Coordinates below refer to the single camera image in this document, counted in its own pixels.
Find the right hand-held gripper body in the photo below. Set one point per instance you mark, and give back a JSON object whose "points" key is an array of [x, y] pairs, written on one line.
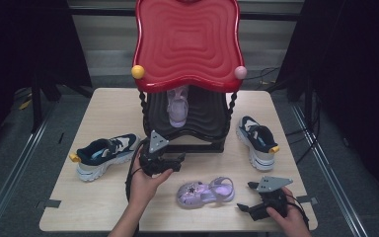
{"points": [[271, 185]]}

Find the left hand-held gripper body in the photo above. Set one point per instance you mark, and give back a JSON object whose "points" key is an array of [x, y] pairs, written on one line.
{"points": [[156, 143]]}

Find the purple child sandal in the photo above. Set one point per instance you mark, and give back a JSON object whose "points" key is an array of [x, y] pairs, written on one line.
{"points": [[177, 110], [194, 194]]}

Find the navy white sneaker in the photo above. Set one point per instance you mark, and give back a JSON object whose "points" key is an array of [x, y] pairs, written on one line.
{"points": [[112, 149], [260, 138]]}

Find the red and black shoe rack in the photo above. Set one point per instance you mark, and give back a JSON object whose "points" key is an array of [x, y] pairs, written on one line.
{"points": [[187, 42]]}

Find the person's left hand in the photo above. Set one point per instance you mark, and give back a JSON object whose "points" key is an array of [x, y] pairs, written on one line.
{"points": [[144, 189]]}

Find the person's right hand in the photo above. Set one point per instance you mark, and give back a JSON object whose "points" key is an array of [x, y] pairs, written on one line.
{"points": [[292, 226]]}

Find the grey tape piece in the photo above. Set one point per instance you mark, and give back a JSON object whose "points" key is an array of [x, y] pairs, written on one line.
{"points": [[51, 203], [309, 199]]}

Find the black tape strip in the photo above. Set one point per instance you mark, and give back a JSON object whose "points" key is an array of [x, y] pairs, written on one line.
{"points": [[61, 138]]}

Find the black metal stand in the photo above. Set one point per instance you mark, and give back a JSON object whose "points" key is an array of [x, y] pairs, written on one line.
{"points": [[37, 108]]}

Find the black curtain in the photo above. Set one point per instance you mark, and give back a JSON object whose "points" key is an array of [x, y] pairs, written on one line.
{"points": [[19, 42], [358, 82]]}

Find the yellow tape strip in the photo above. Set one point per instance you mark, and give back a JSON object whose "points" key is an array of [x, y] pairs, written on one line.
{"points": [[25, 104]]}

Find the metal floor rail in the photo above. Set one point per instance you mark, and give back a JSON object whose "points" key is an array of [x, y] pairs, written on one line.
{"points": [[16, 171], [329, 171]]}

